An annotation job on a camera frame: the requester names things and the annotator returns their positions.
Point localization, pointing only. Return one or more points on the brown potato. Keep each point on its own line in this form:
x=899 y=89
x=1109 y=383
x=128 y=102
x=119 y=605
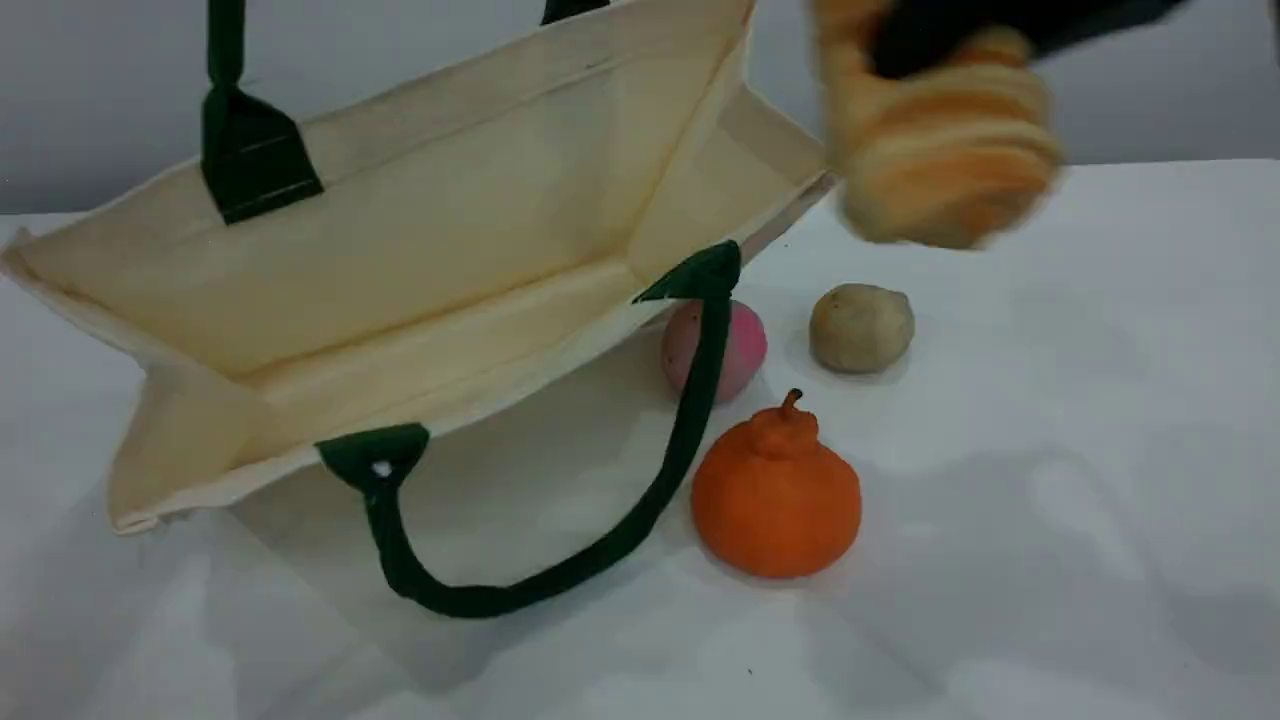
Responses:
x=860 y=328

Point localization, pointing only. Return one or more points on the pink peach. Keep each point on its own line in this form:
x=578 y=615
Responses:
x=745 y=350

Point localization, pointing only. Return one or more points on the orange tangerine with stem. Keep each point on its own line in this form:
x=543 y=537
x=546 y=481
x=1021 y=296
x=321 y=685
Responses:
x=775 y=500

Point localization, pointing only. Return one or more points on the long striped bread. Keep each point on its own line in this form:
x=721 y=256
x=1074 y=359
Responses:
x=940 y=160

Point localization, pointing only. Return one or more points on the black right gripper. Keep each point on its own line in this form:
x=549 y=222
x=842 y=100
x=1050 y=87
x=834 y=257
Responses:
x=1100 y=20

